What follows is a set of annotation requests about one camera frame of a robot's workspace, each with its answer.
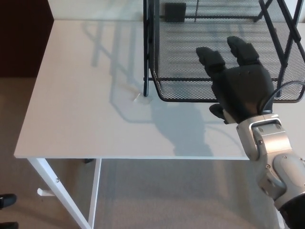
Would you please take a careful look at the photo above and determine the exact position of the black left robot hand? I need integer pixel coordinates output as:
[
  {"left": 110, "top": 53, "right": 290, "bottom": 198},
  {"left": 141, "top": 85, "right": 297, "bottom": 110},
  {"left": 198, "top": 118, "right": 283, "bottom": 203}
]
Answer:
[{"left": 0, "top": 193, "right": 20, "bottom": 229}]

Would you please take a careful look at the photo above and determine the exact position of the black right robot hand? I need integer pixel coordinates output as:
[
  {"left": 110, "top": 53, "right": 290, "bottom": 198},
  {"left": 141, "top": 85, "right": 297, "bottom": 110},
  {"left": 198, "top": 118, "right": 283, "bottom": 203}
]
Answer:
[{"left": 195, "top": 36, "right": 275, "bottom": 125}]

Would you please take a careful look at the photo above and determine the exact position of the black mesh file tray layer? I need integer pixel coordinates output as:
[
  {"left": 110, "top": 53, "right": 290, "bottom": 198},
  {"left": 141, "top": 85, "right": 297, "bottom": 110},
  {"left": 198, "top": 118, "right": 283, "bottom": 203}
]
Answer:
[{"left": 152, "top": 0, "right": 305, "bottom": 104}]

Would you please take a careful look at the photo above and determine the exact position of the white table hook peg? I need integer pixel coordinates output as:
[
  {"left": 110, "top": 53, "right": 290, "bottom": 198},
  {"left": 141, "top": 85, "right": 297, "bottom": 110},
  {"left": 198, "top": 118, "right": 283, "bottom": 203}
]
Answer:
[{"left": 37, "top": 188, "right": 54, "bottom": 198}]

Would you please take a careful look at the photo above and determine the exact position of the clear tape piece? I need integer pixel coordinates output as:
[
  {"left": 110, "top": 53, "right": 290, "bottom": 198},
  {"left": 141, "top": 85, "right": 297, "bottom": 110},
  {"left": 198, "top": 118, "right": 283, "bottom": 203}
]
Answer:
[{"left": 132, "top": 93, "right": 153, "bottom": 105}]

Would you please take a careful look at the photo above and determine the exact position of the small black box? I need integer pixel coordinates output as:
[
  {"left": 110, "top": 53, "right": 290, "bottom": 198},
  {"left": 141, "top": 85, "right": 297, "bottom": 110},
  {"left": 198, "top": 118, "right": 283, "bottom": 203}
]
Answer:
[{"left": 164, "top": 2, "right": 187, "bottom": 23}]

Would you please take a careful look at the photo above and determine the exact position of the dark brown panel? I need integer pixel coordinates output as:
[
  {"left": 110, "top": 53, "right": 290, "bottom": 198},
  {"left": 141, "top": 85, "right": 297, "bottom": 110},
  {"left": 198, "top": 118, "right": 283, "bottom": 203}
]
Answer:
[{"left": 0, "top": 0, "right": 56, "bottom": 78}]

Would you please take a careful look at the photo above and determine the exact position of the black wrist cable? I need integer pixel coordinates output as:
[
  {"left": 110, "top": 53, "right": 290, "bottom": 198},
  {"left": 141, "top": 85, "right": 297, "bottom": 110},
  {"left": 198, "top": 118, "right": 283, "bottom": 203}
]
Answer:
[{"left": 261, "top": 81, "right": 305, "bottom": 114}]

